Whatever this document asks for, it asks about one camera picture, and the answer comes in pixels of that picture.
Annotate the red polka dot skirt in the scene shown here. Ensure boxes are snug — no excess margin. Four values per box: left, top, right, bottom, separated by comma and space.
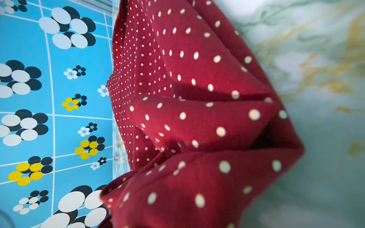
100, 1, 304, 228

